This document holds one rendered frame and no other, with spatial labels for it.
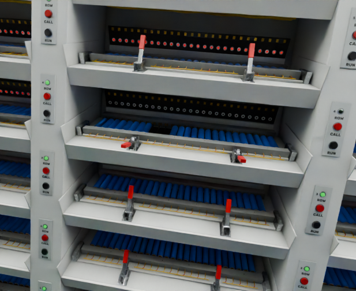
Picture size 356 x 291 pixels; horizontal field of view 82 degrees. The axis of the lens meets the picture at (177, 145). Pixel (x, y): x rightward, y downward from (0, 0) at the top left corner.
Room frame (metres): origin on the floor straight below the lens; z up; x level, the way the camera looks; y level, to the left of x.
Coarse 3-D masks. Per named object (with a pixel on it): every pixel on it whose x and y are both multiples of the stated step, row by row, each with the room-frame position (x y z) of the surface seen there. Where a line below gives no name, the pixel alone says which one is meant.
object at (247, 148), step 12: (84, 132) 0.57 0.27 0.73; (96, 132) 0.57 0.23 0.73; (108, 132) 0.56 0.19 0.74; (120, 132) 0.56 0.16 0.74; (132, 132) 0.56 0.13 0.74; (144, 132) 0.57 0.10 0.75; (156, 144) 0.54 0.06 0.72; (180, 144) 0.55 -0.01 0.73; (192, 144) 0.55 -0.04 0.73; (204, 144) 0.54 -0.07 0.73; (216, 144) 0.54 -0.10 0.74; (228, 144) 0.54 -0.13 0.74; (240, 144) 0.54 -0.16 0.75; (252, 144) 0.54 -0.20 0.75; (252, 156) 0.52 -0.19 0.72
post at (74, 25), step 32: (32, 0) 0.54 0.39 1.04; (64, 0) 0.53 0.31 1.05; (32, 32) 0.54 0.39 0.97; (64, 32) 0.53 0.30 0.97; (96, 32) 0.67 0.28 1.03; (32, 64) 0.54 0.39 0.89; (64, 64) 0.53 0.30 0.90; (32, 96) 0.54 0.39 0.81; (64, 96) 0.53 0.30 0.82; (96, 96) 0.69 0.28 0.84; (32, 128) 0.54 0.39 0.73; (32, 160) 0.54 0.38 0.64; (64, 160) 0.53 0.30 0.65; (32, 192) 0.54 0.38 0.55; (64, 192) 0.53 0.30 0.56; (32, 224) 0.54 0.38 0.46; (64, 224) 0.54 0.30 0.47; (32, 256) 0.54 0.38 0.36; (32, 288) 0.54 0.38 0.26; (64, 288) 0.55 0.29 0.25
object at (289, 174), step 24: (72, 120) 0.56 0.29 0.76; (96, 120) 0.68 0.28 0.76; (192, 120) 0.67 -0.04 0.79; (216, 120) 0.66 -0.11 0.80; (72, 144) 0.53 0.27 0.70; (96, 144) 0.54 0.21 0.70; (120, 144) 0.54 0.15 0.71; (144, 144) 0.55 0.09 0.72; (288, 144) 0.55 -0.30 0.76; (168, 168) 0.52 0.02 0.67; (192, 168) 0.51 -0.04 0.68; (216, 168) 0.50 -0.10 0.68; (240, 168) 0.49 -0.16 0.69; (264, 168) 0.49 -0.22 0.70; (288, 168) 0.49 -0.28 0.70
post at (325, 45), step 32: (352, 0) 0.47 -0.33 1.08; (320, 32) 0.53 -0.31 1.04; (320, 96) 0.48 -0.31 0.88; (352, 96) 0.47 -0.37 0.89; (320, 128) 0.48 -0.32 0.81; (352, 128) 0.47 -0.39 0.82; (320, 160) 0.47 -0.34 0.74; (288, 192) 0.54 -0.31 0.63; (288, 256) 0.48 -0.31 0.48; (320, 256) 0.47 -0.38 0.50; (288, 288) 0.47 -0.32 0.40; (320, 288) 0.47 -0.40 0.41
